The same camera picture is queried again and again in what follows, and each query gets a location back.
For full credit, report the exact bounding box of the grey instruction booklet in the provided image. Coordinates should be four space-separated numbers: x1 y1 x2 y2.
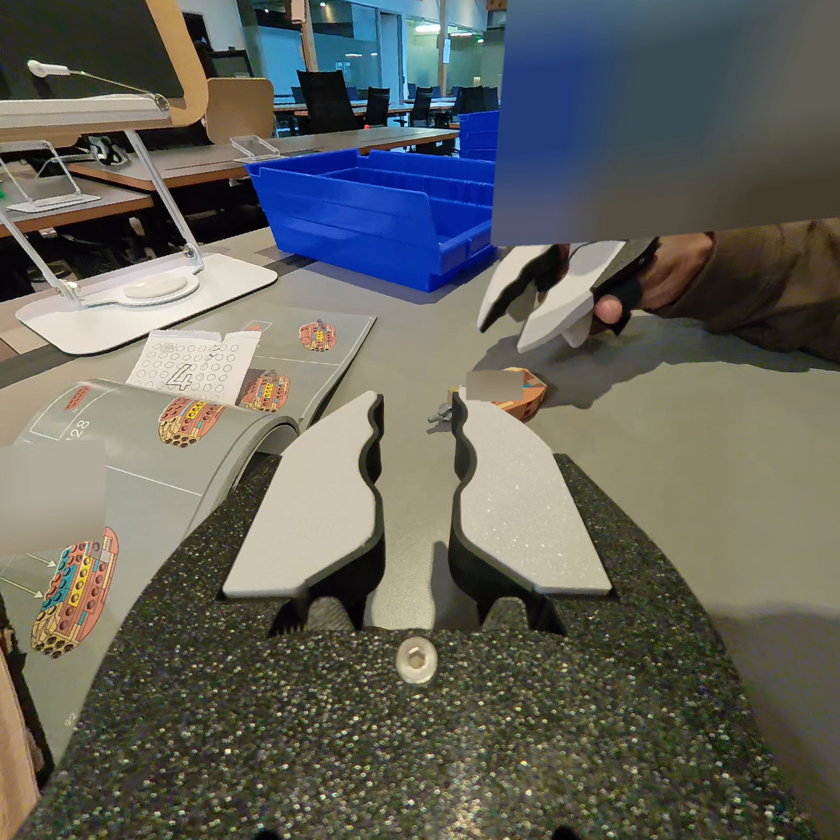
0 314 378 772

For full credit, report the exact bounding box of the white paper bag with circles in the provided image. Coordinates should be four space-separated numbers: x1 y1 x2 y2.
126 328 263 408

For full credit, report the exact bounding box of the person's right hand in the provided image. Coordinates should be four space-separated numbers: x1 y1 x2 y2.
591 231 716 337

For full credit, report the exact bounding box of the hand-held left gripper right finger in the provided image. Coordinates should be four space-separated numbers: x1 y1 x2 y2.
450 392 613 629

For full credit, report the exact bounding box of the small clear acrylic holder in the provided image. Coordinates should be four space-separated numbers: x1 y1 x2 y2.
230 134 281 164

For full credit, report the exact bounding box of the large blue plastic bin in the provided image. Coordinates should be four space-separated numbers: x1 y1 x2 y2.
246 149 497 294

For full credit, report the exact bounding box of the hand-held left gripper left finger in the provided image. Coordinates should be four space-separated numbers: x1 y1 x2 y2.
222 390 388 632

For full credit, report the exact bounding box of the black board with wooden frame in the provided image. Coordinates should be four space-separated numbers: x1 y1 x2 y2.
0 0 211 148

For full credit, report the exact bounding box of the clear acrylic stand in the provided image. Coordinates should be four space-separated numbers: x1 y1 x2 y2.
0 139 85 214

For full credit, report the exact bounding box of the white stand with clear legs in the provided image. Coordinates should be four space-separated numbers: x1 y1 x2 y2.
0 92 280 357

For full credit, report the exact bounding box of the wooden panel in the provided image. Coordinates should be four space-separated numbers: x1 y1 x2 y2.
205 77 275 147

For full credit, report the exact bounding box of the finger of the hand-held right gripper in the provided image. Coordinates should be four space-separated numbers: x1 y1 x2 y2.
517 241 626 354
477 244 572 333

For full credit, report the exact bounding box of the brown cardboard box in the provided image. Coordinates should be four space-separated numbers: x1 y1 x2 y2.
0 617 53 840

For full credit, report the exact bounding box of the brown toy brick ship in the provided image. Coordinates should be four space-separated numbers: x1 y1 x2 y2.
427 367 547 435

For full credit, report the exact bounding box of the grey desk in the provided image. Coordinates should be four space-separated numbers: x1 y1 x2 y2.
0 226 840 840

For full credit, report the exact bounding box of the person's right forearm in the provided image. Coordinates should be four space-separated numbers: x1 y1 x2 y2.
656 220 840 364

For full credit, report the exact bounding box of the thin wire with white toggles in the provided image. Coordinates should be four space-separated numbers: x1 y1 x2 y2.
28 59 169 110

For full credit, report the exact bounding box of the wooden table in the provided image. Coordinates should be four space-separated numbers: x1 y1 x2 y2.
66 126 460 193

